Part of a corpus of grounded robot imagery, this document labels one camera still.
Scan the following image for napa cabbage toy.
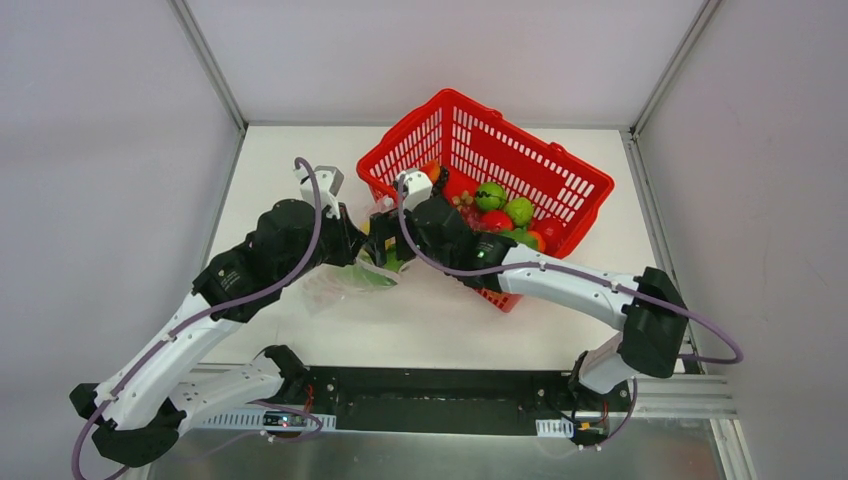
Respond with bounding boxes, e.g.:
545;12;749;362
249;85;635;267
338;246;410;291

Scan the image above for clear zip top bag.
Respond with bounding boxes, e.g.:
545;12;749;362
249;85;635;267
298;240;410;315

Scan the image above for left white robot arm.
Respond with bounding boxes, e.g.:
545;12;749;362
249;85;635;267
70;199;365;468

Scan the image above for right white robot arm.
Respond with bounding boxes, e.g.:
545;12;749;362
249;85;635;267
365;198;688;410

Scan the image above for red pepper toy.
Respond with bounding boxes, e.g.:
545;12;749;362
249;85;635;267
479;210;514;233

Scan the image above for green lettuce toy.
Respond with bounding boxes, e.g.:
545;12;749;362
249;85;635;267
500;228;547;253

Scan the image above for red plastic shopping basket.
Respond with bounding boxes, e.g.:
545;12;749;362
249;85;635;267
356;88;616;314

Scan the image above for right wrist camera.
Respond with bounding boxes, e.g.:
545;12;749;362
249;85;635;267
394;169;434;211

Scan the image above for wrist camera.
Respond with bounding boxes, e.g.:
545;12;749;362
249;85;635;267
394;169;434;211
294;166;344;219

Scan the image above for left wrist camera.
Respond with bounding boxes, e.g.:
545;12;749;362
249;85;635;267
294;166;344;219

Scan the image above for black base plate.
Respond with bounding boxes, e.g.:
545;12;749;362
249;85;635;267
266;366;631;436

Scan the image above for aluminium frame rail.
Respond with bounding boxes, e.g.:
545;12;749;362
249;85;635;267
140;362;738;421

